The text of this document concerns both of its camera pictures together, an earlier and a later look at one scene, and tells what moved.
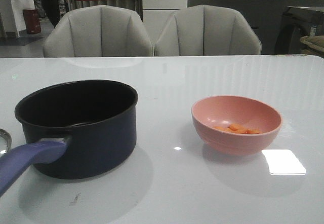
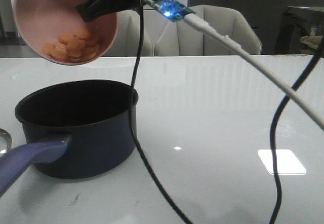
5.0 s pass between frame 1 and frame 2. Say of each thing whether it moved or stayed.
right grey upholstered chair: stayed
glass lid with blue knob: stayed
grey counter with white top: stayed
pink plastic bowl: moved
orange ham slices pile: moved
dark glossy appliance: stayed
